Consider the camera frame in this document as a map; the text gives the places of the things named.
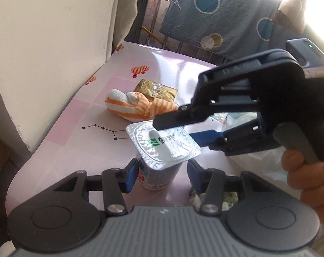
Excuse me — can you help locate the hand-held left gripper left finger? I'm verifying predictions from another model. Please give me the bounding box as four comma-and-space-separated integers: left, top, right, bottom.
54, 158, 140, 217

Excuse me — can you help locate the gold snack packet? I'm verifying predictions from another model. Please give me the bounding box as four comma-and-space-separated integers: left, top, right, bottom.
132, 79, 178, 103

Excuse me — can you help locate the blue blanket with circles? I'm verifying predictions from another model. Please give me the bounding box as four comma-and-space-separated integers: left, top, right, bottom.
159, 0, 288, 61

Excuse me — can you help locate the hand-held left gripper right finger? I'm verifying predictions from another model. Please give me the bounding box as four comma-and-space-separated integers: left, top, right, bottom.
187, 159, 272, 216

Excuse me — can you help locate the metal balcony railing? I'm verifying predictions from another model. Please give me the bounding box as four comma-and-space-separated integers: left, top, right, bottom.
149, 0, 232, 65

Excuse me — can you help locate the beige hanging cloth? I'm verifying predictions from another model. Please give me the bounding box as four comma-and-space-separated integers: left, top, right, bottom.
278, 0, 312, 33

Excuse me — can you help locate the black door frame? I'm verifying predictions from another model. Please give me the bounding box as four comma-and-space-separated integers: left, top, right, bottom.
125, 0, 153, 43

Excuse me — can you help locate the light blue plastic bag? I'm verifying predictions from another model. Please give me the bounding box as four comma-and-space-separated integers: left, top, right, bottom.
189, 111, 304, 211

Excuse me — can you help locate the person's right hand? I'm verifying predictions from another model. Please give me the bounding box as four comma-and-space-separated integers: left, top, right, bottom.
281, 150, 324, 225

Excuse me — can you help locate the yellow stick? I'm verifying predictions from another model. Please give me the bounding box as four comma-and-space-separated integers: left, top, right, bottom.
141, 26, 164, 45

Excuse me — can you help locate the beige curtain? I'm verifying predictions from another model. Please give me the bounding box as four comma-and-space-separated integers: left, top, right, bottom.
108, 0, 144, 55

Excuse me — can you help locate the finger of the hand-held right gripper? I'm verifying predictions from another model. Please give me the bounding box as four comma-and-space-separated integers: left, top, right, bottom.
189, 115, 281, 157
153, 101, 259, 130

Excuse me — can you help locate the white yogurt cup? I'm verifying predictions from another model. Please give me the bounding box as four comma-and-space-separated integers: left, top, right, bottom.
126, 120, 202, 191

